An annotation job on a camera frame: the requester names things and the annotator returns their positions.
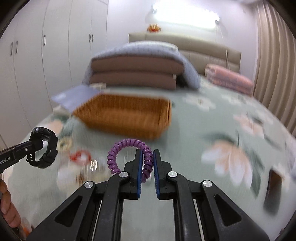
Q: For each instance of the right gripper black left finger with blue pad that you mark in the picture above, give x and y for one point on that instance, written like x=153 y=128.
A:
x=130 y=187

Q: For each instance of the dark smartphone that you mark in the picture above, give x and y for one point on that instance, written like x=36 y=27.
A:
x=273 y=193

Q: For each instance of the brown wicker basket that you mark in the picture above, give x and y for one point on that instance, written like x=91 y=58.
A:
x=132 y=116

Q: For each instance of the folded brown quilt blue cover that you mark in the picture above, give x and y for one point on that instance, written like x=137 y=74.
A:
x=147 y=64

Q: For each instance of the blue-grey folder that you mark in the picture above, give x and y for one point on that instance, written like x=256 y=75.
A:
x=72 y=98

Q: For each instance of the green floral bedspread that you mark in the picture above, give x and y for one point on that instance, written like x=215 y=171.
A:
x=215 y=134

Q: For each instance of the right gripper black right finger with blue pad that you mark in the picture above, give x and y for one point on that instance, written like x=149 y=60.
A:
x=164 y=189

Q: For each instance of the folded pink blanket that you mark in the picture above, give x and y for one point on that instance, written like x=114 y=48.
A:
x=226 y=78

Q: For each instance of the beige padded headboard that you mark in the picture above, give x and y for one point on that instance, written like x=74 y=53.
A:
x=198 y=52

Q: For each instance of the white wardrobe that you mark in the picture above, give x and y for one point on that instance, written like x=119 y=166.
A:
x=45 y=50

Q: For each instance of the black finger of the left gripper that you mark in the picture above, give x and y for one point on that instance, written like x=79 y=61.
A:
x=12 y=155

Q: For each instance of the black wrist watch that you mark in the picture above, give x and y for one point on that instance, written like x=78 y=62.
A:
x=38 y=136

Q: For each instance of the beige curtain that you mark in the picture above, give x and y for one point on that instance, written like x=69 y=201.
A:
x=275 y=74

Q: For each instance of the person's left hand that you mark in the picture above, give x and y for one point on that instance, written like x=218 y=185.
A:
x=8 y=209

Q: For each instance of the orange plush toy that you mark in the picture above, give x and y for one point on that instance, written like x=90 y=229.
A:
x=153 y=28

